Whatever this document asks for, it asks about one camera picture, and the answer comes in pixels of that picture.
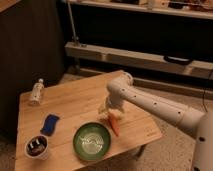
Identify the white cup with contents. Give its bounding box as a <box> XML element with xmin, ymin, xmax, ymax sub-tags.
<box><xmin>24</xmin><ymin>135</ymin><xmax>49</xmax><ymax>160</ymax></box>

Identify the black handle on beam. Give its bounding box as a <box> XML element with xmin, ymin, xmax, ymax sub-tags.
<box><xmin>163</xmin><ymin>56</ymin><xmax>193</xmax><ymax>65</ymax></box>

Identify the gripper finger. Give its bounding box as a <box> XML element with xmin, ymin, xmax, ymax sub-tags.
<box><xmin>114</xmin><ymin>111</ymin><xmax>123</xmax><ymax>120</ymax></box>
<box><xmin>98</xmin><ymin>103</ymin><xmax>108</xmax><ymax>119</ymax></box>

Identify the green bowl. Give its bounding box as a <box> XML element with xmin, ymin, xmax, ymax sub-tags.
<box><xmin>73</xmin><ymin>122</ymin><xmax>111</xmax><ymax>161</ymax></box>

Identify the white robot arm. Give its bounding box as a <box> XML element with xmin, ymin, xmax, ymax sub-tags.
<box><xmin>98</xmin><ymin>72</ymin><xmax>213</xmax><ymax>171</ymax></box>

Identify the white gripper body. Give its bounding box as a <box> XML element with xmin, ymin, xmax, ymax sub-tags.
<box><xmin>105</xmin><ymin>97</ymin><xmax>125</xmax><ymax>113</ymax></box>

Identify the metal stand pole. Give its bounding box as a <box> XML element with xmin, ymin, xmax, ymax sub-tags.
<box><xmin>67</xmin><ymin>0</ymin><xmax>80</xmax><ymax>46</ymax></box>

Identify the long wooden shelf beam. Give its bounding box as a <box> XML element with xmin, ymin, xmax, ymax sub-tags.
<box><xmin>65</xmin><ymin>42</ymin><xmax>213</xmax><ymax>78</ymax></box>

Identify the orange pepper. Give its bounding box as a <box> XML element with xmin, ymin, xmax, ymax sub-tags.
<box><xmin>108</xmin><ymin>113</ymin><xmax>119</xmax><ymax>136</ymax></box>

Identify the wooden table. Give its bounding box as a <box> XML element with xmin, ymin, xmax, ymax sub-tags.
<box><xmin>15</xmin><ymin>71</ymin><xmax>162</xmax><ymax>171</ymax></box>

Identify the blue sponge cloth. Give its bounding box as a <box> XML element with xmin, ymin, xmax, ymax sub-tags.
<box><xmin>40</xmin><ymin>114</ymin><xmax>60</xmax><ymax>136</ymax></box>

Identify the black cable on floor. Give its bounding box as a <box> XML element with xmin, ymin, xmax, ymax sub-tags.
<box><xmin>201</xmin><ymin>69</ymin><xmax>213</xmax><ymax>113</ymax></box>

